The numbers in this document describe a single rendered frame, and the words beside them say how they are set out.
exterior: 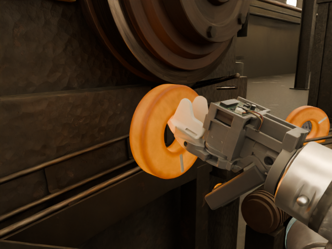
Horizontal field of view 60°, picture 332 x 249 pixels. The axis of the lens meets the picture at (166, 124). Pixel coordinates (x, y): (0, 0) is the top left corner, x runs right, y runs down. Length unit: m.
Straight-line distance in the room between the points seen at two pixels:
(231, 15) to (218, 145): 0.41
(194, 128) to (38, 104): 0.32
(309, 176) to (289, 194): 0.03
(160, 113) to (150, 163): 0.08
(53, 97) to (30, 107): 0.05
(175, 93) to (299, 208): 0.24
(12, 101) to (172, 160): 0.31
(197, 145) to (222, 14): 0.38
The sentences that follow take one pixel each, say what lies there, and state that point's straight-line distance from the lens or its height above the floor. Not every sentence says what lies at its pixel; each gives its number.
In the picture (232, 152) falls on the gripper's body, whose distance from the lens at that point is 0.37.
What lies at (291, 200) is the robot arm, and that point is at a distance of 0.35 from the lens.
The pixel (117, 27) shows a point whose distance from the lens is 0.57.
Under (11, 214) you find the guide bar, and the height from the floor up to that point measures 0.67.
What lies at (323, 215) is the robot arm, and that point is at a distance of 0.34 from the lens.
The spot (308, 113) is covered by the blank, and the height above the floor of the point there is 0.76.
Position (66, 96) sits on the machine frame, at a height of 0.87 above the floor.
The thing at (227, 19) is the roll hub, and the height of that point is 1.03.
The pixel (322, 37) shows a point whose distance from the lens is 4.85.
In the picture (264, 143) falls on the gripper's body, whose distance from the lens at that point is 0.37.
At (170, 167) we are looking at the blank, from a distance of 0.48.
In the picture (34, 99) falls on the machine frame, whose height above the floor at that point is 0.87.
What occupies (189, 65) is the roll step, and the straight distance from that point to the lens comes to 0.69.
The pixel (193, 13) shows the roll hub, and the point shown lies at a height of 1.03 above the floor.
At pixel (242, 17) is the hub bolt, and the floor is 1.04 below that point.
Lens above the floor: 0.95
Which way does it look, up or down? 13 degrees down
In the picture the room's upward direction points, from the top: straight up
